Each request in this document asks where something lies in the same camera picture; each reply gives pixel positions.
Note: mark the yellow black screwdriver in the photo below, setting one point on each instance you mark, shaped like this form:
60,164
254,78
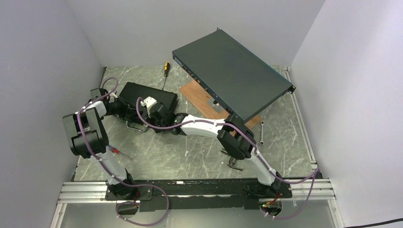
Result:
167,68

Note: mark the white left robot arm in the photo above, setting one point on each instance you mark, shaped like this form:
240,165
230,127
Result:
88,139

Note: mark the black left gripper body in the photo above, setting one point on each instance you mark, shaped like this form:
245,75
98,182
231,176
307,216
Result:
120,108

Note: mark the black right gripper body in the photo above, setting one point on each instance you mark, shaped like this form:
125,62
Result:
153,122

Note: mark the black poker chip case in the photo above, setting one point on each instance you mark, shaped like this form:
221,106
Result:
135,93

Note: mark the wooden board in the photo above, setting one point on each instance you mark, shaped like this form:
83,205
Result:
202,101

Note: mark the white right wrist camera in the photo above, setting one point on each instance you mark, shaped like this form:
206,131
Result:
148,102

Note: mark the blue red screwdriver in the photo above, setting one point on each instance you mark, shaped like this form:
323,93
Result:
115,150

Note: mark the dark rack server unit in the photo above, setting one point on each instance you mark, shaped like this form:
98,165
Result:
241,82

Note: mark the small silver wrench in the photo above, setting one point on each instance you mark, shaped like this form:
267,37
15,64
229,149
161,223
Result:
261,142

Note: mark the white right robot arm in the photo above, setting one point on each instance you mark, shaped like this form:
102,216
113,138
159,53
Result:
237,142

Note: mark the metal clamp tool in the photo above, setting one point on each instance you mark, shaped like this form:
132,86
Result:
232,161

